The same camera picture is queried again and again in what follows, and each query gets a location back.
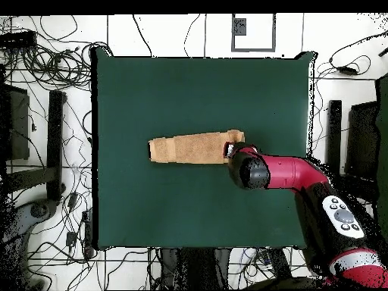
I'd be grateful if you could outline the dark green table cloth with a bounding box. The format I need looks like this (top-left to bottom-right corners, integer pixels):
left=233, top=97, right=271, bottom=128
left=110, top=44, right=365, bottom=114
left=89, top=46, right=318, bottom=252

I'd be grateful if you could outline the black stand foot bar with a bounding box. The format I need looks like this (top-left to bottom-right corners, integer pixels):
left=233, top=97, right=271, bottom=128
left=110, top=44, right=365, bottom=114
left=324, top=99, right=343, bottom=175
left=45, top=89, right=67, bottom=202

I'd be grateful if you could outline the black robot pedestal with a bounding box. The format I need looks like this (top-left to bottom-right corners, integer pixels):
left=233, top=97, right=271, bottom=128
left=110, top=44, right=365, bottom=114
left=158, top=247, right=233, bottom=290

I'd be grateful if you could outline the black flat box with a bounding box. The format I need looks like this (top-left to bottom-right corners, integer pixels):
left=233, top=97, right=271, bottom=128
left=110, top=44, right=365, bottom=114
left=0, top=83, right=30, bottom=161
left=345, top=101, right=380, bottom=180

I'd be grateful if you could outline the dark green fabric sheet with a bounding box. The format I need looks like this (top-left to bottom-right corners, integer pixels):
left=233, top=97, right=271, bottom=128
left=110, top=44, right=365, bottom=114
left=374, top=72, right=388, bottom=243

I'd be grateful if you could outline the grey office chair base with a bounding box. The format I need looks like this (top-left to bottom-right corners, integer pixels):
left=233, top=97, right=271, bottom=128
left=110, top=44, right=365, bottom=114
left=8, top=198, right=59, bottom=240

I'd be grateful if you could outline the black power adapter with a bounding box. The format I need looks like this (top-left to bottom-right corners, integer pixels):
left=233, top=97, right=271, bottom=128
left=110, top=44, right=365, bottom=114
left=335, top=65, right=358, bottom=76

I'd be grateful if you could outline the black power strip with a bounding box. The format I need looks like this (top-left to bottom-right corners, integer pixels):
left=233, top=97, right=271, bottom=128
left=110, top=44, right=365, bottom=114
left=266, top=248, right=293, bottom=279
left=80, top=209, right=95, bottom=258

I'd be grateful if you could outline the long black box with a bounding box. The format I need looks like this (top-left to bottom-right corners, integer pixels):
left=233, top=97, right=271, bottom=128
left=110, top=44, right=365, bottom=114
left=0, top=30, right=38, bottom=49

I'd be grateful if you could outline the tan terry towel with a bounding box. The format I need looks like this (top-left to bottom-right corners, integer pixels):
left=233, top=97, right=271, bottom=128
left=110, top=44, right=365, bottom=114
left=148, top=129, right=246, bottom=165

